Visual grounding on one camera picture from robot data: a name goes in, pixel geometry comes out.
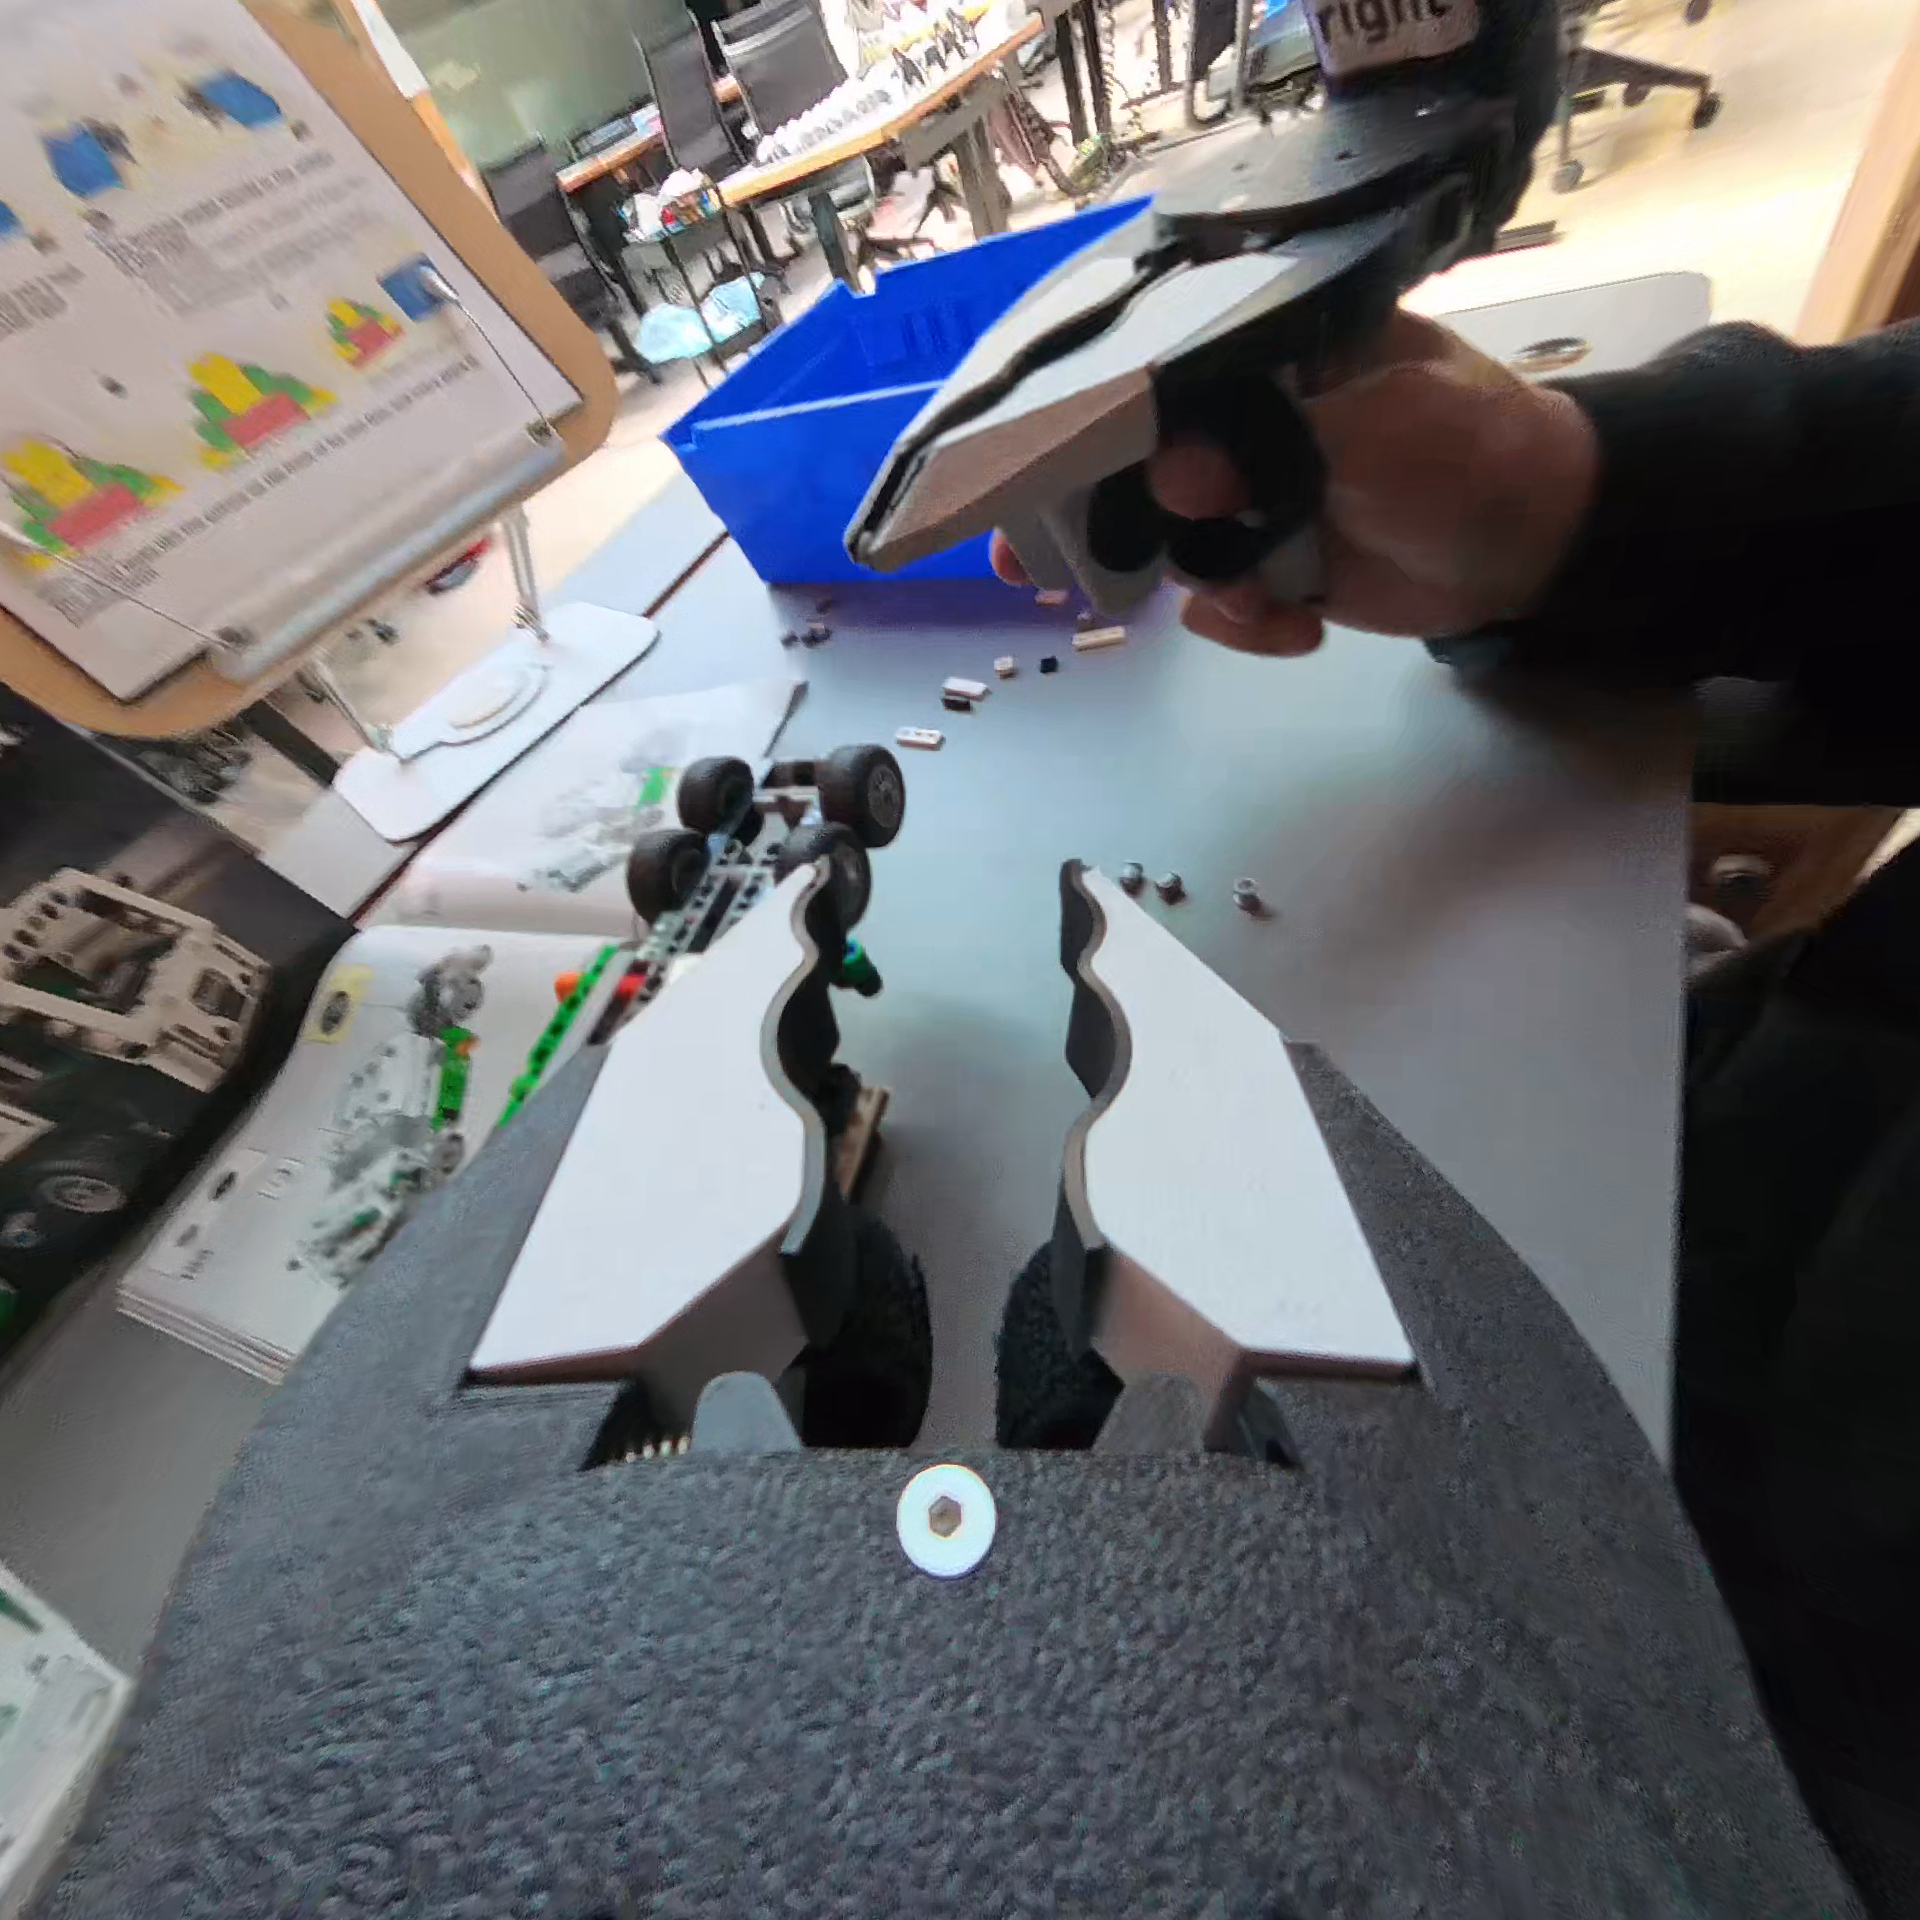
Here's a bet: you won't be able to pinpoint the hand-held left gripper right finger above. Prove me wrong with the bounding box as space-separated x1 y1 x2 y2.
1052 859 1422 1452

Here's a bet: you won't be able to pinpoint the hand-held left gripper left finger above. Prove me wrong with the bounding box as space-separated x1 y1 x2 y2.
465 859 872 1452

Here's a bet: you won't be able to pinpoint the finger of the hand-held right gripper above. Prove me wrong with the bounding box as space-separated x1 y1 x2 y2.
859 200 1304 523
844 361 1170 579

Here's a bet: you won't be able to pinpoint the lego vehicle chassis with wheels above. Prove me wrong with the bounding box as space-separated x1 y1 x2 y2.
497 740 911 1126

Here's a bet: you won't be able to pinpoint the person's right forearm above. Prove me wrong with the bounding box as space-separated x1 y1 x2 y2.
1423 322 1920 814

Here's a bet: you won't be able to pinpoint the brown lego piece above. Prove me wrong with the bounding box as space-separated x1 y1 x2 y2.
825 1081 894 1201

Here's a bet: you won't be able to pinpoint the scattered small lego pieces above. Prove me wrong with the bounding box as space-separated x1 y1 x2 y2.
780 584 1131 752

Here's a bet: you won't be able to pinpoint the dark lego set box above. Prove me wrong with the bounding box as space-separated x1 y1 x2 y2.
0 682 364 1351

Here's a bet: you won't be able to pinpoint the person's right hand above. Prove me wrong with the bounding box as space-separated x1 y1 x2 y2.
991 307 1599 664

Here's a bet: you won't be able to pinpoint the blue plastic bin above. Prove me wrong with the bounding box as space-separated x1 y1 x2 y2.
659 195 1156 588

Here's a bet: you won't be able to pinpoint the black office chair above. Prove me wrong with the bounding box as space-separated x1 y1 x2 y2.
636 23 752 173
1551 37 1728 190
481 141 635 332
713 0 849 136

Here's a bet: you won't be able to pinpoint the long wooden desk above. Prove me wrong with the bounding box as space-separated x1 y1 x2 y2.
556 15 1052 213

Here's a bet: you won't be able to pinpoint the blue plastic bag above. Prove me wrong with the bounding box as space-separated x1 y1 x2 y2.
636 278 780 361

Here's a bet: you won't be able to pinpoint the wooden document stand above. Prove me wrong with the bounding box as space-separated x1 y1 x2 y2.
0 0 622 740

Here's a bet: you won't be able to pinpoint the person's dark clothing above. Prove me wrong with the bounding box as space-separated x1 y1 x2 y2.
1671 808 1920 1920

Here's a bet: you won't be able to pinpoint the white green cardboard box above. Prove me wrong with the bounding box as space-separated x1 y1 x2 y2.
0 1561 138 1876

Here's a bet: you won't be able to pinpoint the colour printed instruction sheet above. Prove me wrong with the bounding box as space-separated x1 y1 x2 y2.
0 0 585 700

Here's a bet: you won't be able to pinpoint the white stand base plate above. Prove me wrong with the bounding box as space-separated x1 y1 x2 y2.
334 601 663 844

